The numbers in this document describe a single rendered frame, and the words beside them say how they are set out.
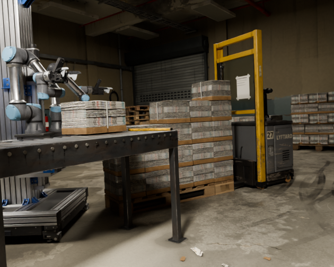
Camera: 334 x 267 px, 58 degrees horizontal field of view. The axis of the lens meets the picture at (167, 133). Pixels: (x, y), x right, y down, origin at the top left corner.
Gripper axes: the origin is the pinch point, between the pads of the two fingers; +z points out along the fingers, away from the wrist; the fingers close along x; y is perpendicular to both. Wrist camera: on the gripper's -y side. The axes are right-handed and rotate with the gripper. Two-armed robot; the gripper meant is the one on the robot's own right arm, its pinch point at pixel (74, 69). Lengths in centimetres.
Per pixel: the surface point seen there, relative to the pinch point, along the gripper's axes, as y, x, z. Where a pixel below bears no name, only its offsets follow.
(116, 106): 19.4, -34.8, 9.6
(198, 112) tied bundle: 8, -156, 27
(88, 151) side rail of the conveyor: 54, 25, 37
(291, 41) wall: -265, -743, 79
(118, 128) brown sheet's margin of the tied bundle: 36, -38, 10
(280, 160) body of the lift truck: 60, -253, 100
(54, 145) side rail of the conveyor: 51, 45, 33
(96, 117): 29.5, -17.7, 5.3
